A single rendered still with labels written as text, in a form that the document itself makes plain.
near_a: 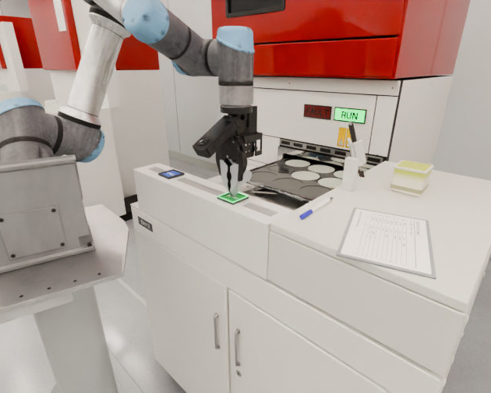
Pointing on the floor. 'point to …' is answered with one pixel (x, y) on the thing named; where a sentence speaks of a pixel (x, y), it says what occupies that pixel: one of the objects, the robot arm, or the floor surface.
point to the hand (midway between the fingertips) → (231, 192)
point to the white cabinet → (255, 329)
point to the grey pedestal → (77, 345)
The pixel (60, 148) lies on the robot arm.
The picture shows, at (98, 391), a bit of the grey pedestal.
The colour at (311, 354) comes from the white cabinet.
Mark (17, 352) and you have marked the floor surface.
